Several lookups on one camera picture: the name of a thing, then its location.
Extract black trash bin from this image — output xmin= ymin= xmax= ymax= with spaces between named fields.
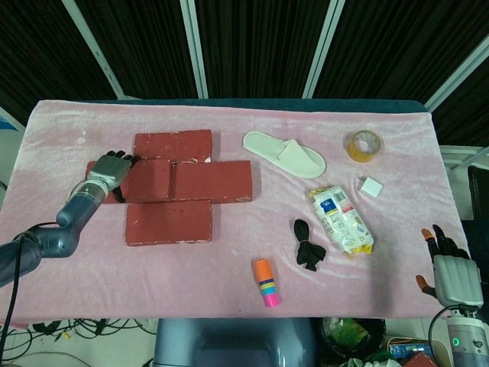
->
xmin=319 ymin=317 xmax=387 ymax=367

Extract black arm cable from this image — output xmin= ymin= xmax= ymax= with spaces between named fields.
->
xmin=426 ymin=305 xmax=461 ymax=367
xmin=0 ymin=223 xmax=58 ymax=367

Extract blue circuit board box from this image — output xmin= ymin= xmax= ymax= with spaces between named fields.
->
xmin=388 ymin=341 xmax=432 ymax=361

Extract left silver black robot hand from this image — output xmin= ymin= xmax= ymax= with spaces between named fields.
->
xmin=86 ymin=149 xmax=141 ymax=204

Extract blue white sign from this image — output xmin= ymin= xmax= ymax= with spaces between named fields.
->
xmin=0 ymin=106 xmax=24 ymax=133

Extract black chair back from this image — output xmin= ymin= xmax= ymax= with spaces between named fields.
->
xmin=467 ymin=164 xmax=489 ymax=222

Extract black bundled sock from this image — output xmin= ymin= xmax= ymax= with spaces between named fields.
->
xmin=293 ymin=219 xmax=328 ymax=273

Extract grey metal rack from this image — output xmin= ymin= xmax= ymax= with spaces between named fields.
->
xmin=439 ymin=145 xmax=489 ymax=171

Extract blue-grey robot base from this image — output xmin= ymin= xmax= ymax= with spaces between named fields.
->
xmin=152 ymin=317 xmax=320 ymax=367

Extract yellow packing tape roll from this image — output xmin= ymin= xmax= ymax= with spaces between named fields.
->
xmin=346 ymin=129 xmax=383 ymax=164

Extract white frame post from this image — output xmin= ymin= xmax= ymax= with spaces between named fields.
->
xmin=60 ymin=0 xmax=125 ymax=99
xmin=303 ymin=0 xmax=347 ymax=99
xmin=179 ymin=0 xmax=209 ymax=99
xmin=425 ymin=36 xmax=489 ymax=111

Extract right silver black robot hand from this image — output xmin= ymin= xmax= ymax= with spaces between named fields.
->
xmin=415 ymin=223 xmax=483 ymax=309

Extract white charger plug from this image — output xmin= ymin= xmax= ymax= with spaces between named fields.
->
xmin=357 ymin=175 xmax=384 ymax=200

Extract black floor cable tangle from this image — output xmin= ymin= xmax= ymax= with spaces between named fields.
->
xmin=0 ymin=318 xmax=158 ymax=362

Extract red brick with white chips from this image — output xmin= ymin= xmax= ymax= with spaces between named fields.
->
xmin=132 ymin=129 xmax=214 ymax=164

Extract small red box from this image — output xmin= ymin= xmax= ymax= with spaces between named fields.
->
xmin=403 ymin=352 xmax=439 ymax=367

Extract pink plush table cloth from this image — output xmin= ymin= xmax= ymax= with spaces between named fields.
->
xmin=0 ymin=99 xmax=479 ymax=330

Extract orange pink stacked cups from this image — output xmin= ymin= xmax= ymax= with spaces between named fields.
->
xmin=251 ymin=258 xmax=281 ymax=309

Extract white disposable slipper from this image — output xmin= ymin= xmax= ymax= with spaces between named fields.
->
xmin=241 ymin=131 xmax=328 ymax=180

